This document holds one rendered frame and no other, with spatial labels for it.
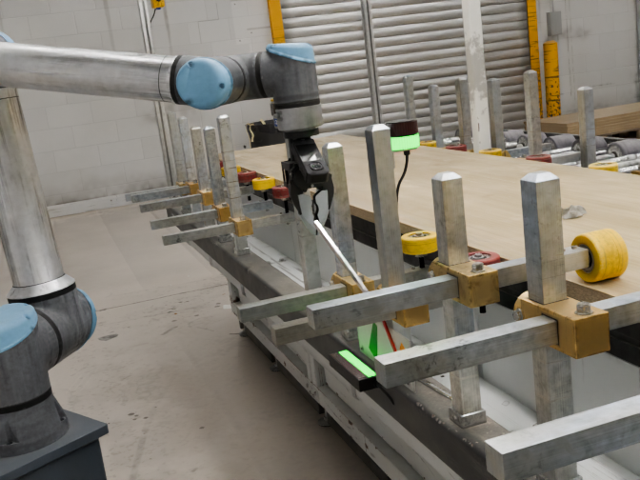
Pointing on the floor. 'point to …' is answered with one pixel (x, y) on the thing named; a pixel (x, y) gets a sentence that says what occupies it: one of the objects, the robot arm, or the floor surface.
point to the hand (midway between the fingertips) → (316, 230)
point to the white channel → (476, 74)
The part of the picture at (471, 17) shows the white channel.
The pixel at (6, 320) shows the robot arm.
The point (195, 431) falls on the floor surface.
